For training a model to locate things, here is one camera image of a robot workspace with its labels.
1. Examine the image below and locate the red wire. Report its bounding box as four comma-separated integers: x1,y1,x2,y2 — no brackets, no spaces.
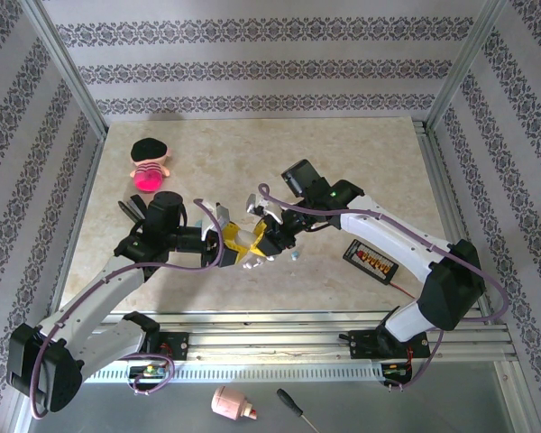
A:
387,279,418,299

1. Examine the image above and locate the white slotted cable duct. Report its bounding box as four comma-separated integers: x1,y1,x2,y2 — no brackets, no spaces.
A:
87,363,387,384

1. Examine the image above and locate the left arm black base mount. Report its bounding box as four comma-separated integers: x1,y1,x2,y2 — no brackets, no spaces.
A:
116,331,190,362

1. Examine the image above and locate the grey metal shelf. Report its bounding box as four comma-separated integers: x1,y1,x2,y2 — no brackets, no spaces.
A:
24,381,519,433

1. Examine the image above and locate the aluminium side rail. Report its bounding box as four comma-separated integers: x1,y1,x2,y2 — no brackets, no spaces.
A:
412,119,495,317
49,134,107,317

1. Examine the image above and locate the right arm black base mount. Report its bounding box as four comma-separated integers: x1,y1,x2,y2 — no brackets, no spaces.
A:
349,328,429,361

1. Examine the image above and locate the black stapler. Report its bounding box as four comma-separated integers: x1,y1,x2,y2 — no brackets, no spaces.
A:
118,194,148,225

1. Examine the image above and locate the black handled screwdriver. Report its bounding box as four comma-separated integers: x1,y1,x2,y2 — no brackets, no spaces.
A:
275,387,321,433

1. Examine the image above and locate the pink toy bottle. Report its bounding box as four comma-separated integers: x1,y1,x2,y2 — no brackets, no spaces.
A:
210,385,259,423

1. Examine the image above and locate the plush doll with black hair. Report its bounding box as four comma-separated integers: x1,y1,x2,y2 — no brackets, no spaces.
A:
129,137,173,194

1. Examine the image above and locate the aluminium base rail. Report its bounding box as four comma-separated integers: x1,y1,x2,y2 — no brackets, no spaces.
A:
89,309,515,364

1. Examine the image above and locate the aluminium frame post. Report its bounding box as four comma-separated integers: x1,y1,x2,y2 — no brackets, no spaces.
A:
20,0,108,139
425,0,510,132

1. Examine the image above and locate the black charger with red print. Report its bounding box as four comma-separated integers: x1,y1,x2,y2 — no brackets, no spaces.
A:
342,238,400,286

